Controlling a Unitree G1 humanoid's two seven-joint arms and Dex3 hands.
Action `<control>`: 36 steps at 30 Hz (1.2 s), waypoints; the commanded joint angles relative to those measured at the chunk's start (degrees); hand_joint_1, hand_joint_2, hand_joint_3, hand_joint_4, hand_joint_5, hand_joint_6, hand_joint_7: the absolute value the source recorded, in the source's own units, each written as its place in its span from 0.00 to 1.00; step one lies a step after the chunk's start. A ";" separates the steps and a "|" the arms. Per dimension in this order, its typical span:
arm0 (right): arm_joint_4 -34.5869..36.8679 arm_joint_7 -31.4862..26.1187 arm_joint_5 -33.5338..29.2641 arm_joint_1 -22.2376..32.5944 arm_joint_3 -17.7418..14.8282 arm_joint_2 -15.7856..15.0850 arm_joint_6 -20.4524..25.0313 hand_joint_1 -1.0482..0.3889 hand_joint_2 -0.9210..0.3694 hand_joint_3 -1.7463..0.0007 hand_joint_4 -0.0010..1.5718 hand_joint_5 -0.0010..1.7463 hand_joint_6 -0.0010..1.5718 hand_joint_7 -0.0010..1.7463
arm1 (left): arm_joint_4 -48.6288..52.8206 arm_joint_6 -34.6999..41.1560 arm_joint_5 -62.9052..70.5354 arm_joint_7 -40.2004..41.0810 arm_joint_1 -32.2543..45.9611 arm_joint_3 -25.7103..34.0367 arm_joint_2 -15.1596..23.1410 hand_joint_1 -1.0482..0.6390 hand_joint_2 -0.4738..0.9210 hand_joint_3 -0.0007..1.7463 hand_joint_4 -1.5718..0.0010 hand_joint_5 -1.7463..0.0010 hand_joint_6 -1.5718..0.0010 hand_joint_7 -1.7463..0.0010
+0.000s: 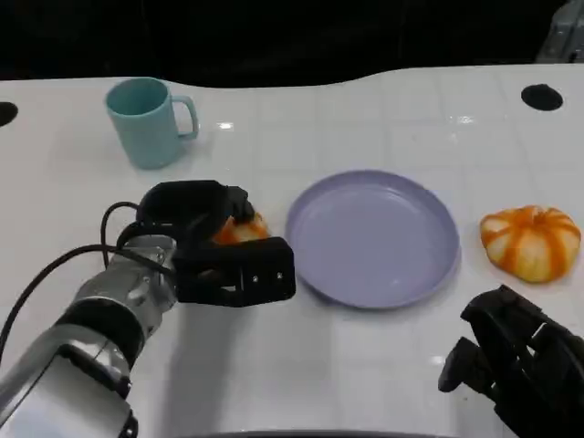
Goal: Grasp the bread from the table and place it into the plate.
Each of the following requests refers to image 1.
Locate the orange and white bread roll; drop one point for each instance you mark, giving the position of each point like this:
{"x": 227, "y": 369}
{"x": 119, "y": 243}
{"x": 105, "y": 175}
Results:
{"x": 531, "y": 244}
{"x": 246, "y": 230}

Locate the grey background equipment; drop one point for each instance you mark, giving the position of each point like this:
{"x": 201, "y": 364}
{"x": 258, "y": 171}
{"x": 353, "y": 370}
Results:
{"x": 563, "y": 34}

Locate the pale green mug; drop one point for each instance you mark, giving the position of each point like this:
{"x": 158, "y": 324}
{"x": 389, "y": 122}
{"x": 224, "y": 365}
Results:
{"x": 146, "y": 134}

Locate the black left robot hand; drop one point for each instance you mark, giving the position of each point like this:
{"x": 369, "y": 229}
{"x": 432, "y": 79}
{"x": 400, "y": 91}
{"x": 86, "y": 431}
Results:
{"x": 214, "y": 264}

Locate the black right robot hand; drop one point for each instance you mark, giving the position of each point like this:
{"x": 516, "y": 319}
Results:
{"x": 538, "y": 374}

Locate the lilac plate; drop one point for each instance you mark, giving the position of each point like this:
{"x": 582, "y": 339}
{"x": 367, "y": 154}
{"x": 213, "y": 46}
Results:
{"x": 374, "y": 237}

